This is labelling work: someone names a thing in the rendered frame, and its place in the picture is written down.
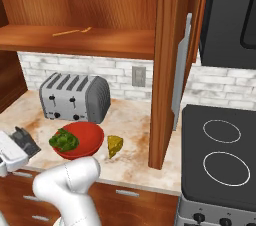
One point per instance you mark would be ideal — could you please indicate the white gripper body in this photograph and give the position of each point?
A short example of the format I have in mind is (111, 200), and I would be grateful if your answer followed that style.
(11, 151)

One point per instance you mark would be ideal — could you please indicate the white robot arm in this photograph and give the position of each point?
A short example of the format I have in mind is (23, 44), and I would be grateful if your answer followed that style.
(71, 186)

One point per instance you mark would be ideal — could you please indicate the green salad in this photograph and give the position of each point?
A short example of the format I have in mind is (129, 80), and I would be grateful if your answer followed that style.
(65, 140)

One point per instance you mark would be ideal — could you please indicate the wooden cabinet door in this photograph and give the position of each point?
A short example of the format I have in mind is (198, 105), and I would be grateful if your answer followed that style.
(166, 70)
(10, 76)

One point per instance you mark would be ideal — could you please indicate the red salad bowl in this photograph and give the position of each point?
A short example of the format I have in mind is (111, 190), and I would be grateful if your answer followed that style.
(88, 141)

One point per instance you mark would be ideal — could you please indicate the yellow cheese wedge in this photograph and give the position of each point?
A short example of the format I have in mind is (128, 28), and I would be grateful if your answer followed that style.
(115, 145)

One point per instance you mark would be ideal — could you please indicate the wooden drawer front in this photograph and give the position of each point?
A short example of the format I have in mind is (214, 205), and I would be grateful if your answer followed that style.
(18, 180)
(26, 220)
(140, 208)
(16, 203)

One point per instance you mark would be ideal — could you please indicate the grey four-slot toaster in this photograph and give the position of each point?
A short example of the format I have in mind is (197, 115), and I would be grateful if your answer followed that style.
(75, 98)

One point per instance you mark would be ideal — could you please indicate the thin yellow utensil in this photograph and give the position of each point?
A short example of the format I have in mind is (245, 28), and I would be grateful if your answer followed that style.
(71, 32)

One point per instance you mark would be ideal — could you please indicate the black stove knob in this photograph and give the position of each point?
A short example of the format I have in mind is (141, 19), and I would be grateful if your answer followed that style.
(199, 217)
(225, 221)
(250, 224)

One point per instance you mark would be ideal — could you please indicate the black hob stove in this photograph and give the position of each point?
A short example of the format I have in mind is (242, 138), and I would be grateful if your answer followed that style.
(216, 156)

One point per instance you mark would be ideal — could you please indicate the black microwave oven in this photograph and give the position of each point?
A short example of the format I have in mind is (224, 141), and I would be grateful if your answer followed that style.
(226, 16)

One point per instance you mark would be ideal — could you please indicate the grey wall outlet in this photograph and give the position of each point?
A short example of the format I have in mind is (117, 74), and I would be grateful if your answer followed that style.
(138, 76)

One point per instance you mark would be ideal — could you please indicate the open wooden wall cabinet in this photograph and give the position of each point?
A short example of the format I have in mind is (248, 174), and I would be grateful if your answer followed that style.
(90, 10)

